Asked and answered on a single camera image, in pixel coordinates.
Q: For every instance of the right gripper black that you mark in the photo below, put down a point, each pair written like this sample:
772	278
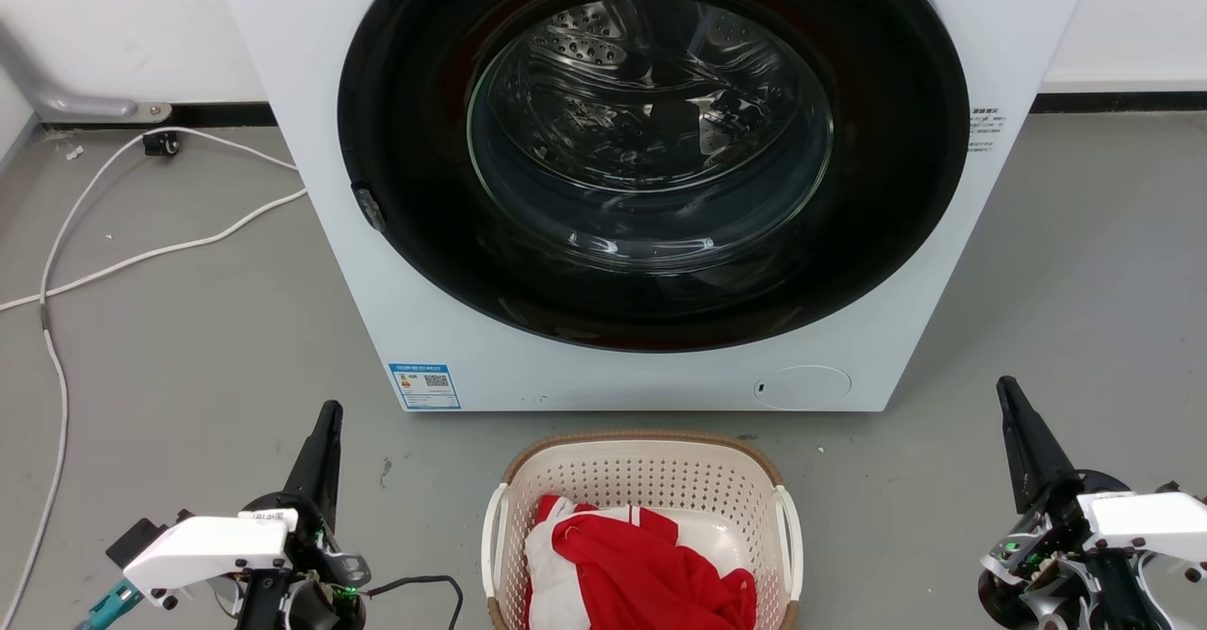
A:
1047	555

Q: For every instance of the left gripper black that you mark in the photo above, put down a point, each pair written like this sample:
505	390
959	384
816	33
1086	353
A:
316	540

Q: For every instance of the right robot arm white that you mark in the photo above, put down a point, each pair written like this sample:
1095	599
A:
1150	517

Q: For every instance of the beige perforated laundry basket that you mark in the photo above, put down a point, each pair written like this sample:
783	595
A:
651	470

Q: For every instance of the blue energy label sticker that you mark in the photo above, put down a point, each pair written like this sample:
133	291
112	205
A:
424	386

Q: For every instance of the round white filter cover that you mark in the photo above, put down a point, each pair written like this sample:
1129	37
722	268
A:
801	388

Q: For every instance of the white front-load washing machine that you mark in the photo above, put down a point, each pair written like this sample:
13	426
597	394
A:
311	140

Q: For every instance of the small text sticker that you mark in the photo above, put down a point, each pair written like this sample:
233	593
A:
984	129

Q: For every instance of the red and white garment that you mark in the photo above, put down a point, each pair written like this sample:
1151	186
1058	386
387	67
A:
641	573

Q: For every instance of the small black floor caster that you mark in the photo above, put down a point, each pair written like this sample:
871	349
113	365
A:
160	144

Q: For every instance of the black round washer door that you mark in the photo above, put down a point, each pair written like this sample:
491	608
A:
415	92

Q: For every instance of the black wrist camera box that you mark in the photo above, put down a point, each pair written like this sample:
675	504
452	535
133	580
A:
132	540

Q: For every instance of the grey wall pipe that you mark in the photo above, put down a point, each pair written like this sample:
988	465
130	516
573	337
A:
57	92

